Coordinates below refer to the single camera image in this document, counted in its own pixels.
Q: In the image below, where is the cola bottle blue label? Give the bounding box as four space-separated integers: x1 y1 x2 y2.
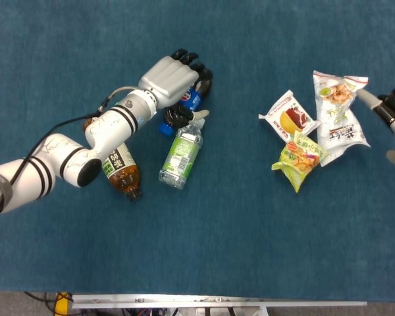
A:
157 78 213 136

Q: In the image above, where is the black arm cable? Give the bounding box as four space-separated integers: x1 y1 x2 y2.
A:
0 86 138 254

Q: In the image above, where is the brown tea bottle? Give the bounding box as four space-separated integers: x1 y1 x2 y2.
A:
82 117 142 202

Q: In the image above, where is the black floor cable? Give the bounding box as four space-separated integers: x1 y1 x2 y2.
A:
24 290 59 312

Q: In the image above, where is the small white pastry packet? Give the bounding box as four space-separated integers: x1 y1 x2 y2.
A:
258 90 322 143

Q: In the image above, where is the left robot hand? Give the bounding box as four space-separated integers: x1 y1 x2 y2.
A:
138 48 214 128

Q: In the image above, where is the blue table cloth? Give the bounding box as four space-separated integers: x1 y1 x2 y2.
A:
0 0 395 302

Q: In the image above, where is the yellow green chips bag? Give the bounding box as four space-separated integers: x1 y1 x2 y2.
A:
271 130 329 194

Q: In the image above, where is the water bottle green label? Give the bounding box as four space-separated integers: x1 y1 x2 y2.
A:
158 118 205 190

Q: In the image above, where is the aluminium rail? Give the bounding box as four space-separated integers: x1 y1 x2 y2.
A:
71 294 368 310

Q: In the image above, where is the large white snack bag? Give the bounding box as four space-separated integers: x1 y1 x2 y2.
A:
312 70 371 168

